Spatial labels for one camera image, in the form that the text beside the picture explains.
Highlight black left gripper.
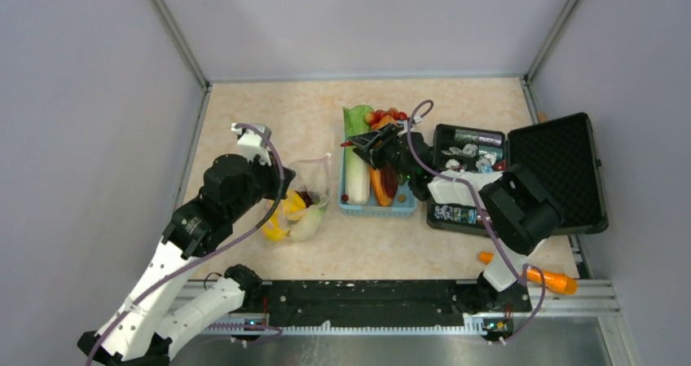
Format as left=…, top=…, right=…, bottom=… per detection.
left=228, top=148, right=297, bottom=220

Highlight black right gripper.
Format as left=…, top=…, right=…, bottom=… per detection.
left=349, top=123, right=415, bottom=180

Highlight dark red toy eggplant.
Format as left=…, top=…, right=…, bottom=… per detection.
left=381, top=165, right=398, bottom=200

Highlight yellow toy bell pepper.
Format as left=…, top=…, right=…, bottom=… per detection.
left=281, top=190, right=307, bottom=222

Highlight dark red toy grapes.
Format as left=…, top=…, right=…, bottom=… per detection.
left=297, top=191, right=314, bottom=207

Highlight clear zip bag pink dots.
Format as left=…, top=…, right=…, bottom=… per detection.
left=262, top=152, right=332, bottom=243

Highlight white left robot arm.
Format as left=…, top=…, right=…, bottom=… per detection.
left=77, top=154, right=296, bottom=365

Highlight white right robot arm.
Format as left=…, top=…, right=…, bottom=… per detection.
left=346, top=125, right=564, bottom=311

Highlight green white toy cabbage stalk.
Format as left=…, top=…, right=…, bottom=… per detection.
left=343, top=104, right=375, bottom=206

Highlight light blue plastic basket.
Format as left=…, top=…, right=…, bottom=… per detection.
left=337, top=140, right=418, bottom=218

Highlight blue green chip row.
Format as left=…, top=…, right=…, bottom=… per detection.
left=454, top=130, right=479, bottom=144

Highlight purple chip row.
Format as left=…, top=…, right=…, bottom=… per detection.
left=478, top=133, right=504, bottom=148

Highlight black poker chip case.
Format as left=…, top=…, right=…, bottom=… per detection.
left=433, top=112, right=609, bottom=235

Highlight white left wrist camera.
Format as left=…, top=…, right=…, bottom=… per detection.
left=231, top=123, right=272, bottom=165

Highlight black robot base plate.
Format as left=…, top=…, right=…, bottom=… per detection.
left=237, top=280, right=532, bottom=328

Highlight orange handled tool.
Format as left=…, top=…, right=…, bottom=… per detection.
left=479, top=250, right=578, bottom=295

